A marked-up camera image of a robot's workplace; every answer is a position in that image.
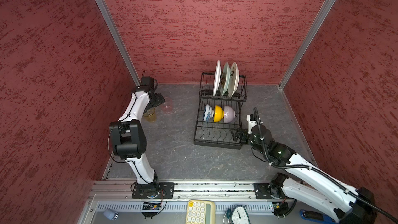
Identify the pink drinking glass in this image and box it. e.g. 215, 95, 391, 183
161, 97, 174, 114

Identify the mint green plate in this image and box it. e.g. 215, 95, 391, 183
221, 62, 231, 96

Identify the lavender white bowl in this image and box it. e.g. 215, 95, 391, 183
223, 105, 235, 123

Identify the amber drinking glass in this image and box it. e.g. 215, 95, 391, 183
143, 107, 157, 122

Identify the aluminium corner post left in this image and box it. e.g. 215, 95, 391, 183
95, 0, 141, 86

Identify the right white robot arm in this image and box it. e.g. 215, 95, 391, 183
231, 124, 377, 224

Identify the blue floral white bowl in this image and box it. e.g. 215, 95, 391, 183
203, 104, 215, 122

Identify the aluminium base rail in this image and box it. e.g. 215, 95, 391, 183
77, 178, 312, 224

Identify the small grey cap object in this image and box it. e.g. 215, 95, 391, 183
103, 209, 119, 221

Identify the teal alarm clock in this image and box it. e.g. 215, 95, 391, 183
226, 205, 250, 224

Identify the black wire dish rack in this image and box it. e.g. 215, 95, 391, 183
193, 72, 247, 149

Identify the white plate blue rim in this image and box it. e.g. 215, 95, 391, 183
212, 60, 221, 96

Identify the yellow calculator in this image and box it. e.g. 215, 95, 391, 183
185, 200, 216, 224

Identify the blue handled tool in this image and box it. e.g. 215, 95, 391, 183
300, 209, 336, 224

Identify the aluminium corner post right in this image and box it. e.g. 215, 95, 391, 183
279, 0, 336, 91

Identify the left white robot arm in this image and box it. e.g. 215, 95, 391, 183
107, 83, 164, 199

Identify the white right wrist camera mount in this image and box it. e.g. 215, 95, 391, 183
247, 114, 260, 134

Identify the aluminium corner post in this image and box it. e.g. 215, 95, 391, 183
279, 0, 336, 91
95, 0, 141, 86

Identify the cream plate gold rim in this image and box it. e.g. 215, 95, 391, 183
228, 62, 239, 97

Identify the yellow bowl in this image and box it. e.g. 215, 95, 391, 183
214, 105, 224, 122

